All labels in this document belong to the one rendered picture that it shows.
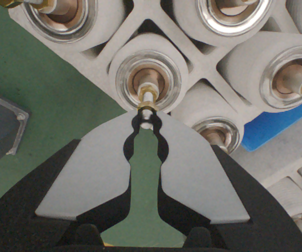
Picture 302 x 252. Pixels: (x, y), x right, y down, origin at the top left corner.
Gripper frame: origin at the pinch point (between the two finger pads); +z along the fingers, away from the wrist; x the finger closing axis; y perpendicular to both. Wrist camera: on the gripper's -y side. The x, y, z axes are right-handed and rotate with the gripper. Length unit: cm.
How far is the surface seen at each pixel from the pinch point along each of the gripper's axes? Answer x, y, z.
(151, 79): 0.3, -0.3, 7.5
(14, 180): -49, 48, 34
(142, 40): -0.8, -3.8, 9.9
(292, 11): 19.9, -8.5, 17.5
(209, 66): 9.2, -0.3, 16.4
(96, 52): -9.0, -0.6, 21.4
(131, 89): -1.8, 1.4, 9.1
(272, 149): 31.1, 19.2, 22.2
